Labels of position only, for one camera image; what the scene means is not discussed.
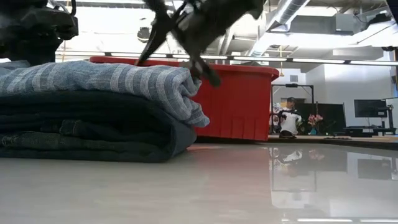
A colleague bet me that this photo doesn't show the small black monitor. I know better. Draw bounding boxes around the small black monitor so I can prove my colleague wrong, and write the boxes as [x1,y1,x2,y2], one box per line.
[353,98,389,119]

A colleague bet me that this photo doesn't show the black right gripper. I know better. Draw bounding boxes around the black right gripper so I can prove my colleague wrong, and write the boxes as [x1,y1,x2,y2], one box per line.
[136,0,265,88]

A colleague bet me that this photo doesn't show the pink flowers in pot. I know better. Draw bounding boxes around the pink flowers in pot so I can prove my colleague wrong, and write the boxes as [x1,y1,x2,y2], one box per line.
[307,113,324,136]

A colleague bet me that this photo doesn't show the blue white striped shirt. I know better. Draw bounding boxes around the blue white striped shirt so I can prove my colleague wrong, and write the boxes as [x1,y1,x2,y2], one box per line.
[0,60,211,128]

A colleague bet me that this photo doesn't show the black overhead camera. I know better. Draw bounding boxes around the black overhead camera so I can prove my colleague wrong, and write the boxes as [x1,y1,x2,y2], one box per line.
[137,27,153,44]

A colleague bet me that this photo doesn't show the dark teal garment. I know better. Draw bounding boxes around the dark teal garment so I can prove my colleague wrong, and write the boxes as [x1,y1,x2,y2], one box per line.
[0,90,198,164]

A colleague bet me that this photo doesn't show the silver smooth ventilation duct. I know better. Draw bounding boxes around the silver smooth ventilation duct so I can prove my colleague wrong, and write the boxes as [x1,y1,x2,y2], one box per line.
[248,0,312,57]

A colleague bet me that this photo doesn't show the person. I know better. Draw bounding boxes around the person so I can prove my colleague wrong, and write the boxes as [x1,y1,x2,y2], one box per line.
[273,96,302,139]

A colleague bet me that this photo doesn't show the large black screen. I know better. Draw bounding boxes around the large black screen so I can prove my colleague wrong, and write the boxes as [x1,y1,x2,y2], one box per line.
[295,102,347,136]

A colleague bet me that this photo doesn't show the black desk monitor stand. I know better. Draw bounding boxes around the black desk monitor stand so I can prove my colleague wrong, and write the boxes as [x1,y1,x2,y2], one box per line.
[343,105,398,138]

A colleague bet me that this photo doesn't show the LED light bar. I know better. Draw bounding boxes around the LED light bar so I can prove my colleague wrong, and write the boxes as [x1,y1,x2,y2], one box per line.
[55,50,398,67]

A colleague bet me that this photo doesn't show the black frame stand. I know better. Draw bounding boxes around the black frame stand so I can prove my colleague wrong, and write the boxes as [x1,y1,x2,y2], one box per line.
[269,82,315,135]

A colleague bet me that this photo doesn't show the red plastic bin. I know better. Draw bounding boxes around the red plastic bin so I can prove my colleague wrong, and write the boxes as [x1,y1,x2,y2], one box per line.
[89,56,280,142]

